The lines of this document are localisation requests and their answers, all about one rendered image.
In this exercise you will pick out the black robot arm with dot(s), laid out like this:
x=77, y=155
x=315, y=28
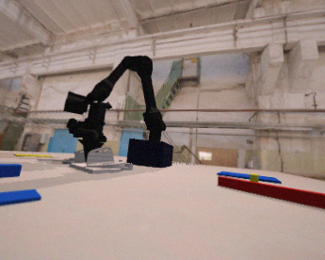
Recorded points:
x=77, y=103

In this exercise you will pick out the blue flat rectangular plate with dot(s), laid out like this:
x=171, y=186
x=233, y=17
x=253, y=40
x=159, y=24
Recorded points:
x=248, y=176

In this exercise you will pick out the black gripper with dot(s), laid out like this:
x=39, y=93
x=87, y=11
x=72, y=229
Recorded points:
x=93, y=136

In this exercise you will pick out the blue rectangular bar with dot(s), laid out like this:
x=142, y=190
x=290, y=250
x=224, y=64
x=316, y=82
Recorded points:
x=10, y=170

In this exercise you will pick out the dark red long bar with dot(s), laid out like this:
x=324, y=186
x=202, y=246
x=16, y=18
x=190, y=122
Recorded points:
x=283, y=193

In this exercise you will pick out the blue flat bar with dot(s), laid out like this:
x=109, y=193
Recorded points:
x=13, y=197

